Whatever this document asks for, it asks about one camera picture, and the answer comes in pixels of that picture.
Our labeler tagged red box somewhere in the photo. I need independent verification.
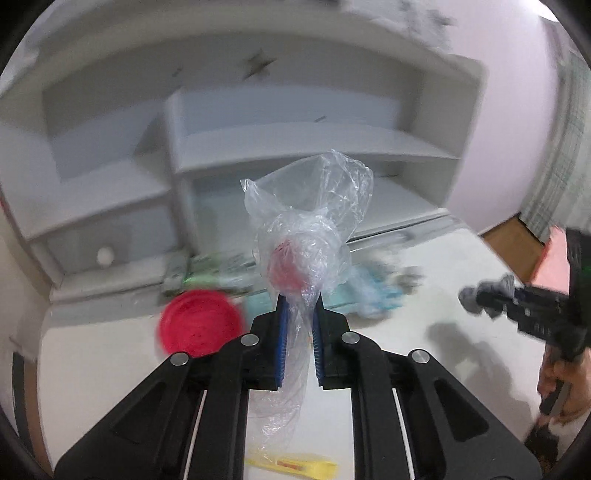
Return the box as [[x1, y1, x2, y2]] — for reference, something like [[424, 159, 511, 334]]
[[530, 239, 574, 288]]

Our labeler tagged clear plastic bag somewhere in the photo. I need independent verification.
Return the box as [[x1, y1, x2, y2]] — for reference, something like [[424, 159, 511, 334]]
[[240, 149, 375, 450]]

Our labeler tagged person's right hand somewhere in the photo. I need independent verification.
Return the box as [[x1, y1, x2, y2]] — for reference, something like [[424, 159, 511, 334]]
[[537, 348, 591, 426]]

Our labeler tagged red round cap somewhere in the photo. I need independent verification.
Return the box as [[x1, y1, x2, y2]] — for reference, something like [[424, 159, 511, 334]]
[[268, 240, 319, 297]]

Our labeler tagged red round plastic lid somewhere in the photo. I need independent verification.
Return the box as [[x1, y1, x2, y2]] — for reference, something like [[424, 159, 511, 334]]
[[158, 288, 246, 359]]

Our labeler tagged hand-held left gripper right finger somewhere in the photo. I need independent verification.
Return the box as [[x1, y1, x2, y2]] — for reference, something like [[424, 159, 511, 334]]
[[311, 300, 541, 480]]

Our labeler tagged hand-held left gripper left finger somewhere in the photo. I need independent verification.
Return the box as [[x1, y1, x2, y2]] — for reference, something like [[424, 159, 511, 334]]
[[54, 293, 289, 480]]

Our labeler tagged pale checked curtain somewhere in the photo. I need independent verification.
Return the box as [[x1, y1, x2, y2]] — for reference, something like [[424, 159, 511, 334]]
[[521, 44, 591, 243]]

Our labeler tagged light blue wrapper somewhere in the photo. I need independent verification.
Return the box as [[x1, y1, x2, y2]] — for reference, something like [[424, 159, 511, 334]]
[[341, 262, 422, 320]]

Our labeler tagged green printed packet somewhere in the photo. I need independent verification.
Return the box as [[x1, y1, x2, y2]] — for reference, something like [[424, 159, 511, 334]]
[[161, 251, 259, 297]]

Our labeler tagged yellow flat packet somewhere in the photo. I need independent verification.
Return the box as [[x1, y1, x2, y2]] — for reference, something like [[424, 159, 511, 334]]
[[245, 454, 338, 480]]

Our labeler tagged white shelf unit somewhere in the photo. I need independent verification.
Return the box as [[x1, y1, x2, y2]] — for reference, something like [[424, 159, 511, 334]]
[[0, 14, 490, 302]]

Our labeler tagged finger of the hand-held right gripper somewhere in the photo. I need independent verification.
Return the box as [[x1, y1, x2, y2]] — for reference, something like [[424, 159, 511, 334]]
[[459, 274, 525, 320]]

